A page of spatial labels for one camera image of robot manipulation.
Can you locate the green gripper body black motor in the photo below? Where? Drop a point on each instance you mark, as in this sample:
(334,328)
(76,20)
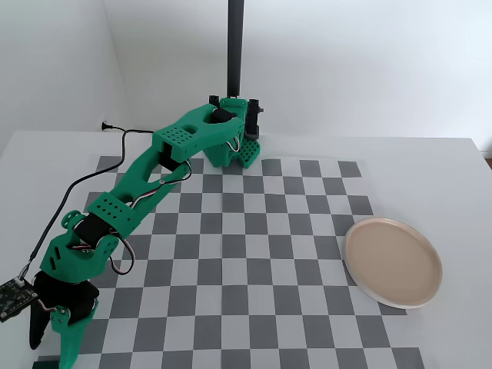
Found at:
(78,304)

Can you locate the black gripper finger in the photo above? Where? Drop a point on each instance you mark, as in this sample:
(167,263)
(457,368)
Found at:
(38,326)

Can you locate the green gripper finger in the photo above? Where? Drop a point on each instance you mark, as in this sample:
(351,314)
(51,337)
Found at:
(69,338)

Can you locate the green dice cube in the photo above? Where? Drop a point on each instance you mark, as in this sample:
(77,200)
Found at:
(46,364)

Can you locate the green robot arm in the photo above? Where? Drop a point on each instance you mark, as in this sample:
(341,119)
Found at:
(180,138)

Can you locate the beige round plate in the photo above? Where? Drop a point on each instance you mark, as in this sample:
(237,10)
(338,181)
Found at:
(392,261)

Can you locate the grey white checkered mat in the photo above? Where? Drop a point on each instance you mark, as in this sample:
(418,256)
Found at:
(269,269)

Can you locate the black vertical pole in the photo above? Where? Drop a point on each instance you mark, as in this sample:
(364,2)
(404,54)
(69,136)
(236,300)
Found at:
(234,38)

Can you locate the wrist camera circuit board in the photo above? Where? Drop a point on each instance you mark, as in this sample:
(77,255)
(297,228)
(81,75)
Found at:
(11,300)

